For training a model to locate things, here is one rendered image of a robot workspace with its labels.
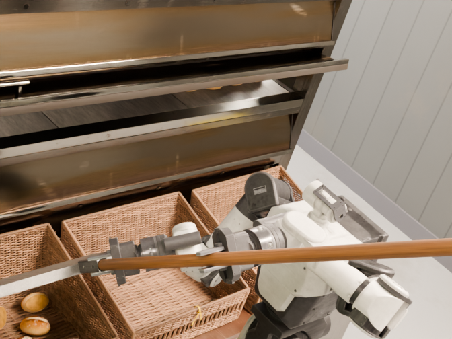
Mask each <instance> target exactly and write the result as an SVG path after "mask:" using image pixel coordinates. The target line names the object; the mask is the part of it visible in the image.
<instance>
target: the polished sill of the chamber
mask: <svg viewBox="0 0 452 339"><path fill-rule="evenodd" d="M303 100H304V98H302V97H301V96H300V95H298V94H297V93H295V92H290V93H282V94H277V95H272V96H264V97H259V98H251V99H246V100H238V101H233V102H225V103H220V104H212V105H208V106H199V107H194V108H186V109H181V110H173V111H169V112H160V113H155V114H147V115H142V116H134V117H130V118H121V119H116V120H109V121H103V122H95V123H91V124H82V125H77V126H70V127H65V128H56V129H52V130H44V131H39V132H34V133H26V134H21V135H13V136H8V137H0V159H4V158H8V157H15V156H20V155H27V154H31V153H38V152H43V151H50V150H54V149H61V148H65V147H73V146H77V145H84V144H88V143H96V142H100V141H107V140H112V139H119V138H123V137H130V136H135V135H141V134H146V133H154V132H157V131H162V130H169V129H173V128H181V127H185V126H192V125H196V124H204V123H208V122H215V121H220V120H227V119H231V118H238V117H242V116H249V115H254V114H261V113H265V112H273V111H277V110H284V109H288V108H296V107H300V106H301V105H302V103H303Z"/></svg>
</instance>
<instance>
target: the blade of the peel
mask: <svg viewBox="0 0 452 339"><path fill-rule="evenodd" d="M105 253H107V252H101V253H94V254H90V255H87V256H82V257H80V258H76V259H72V260H68V261H65V262H61V263H58V264H53V265H51V266H47V267H44V268H39V269H36V270H32V271H29V272H25V273H22V274H18V275H15V276H10V277H7V278H3V279H1V280H0V298H1V297H5V296H8V295H12V294H14V293H18V292H21V291H25V290H28V289H32V288H35V287H39V286H42V285H45V284H48V283H53V282H55V281H58V280H62V279H65V278H69V277H72V276H76V275H78V274H82V273H80V270H79V264H78V261H81V260H85V259H87V258H88V257H90V256H95V255H99V254H105Z"/></svg>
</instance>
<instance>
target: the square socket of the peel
mask: <svg viewBox="0 0 452 339"><path fill-rule="evenodd" d="M102 259H107V258H101V259H97V260H91V261H88V259H85V260H81V261H78V264H79V270H80V273H97V272H104V271H101V270H100V269H99V267H98V263H99V261H100V260H102Z"/></svg>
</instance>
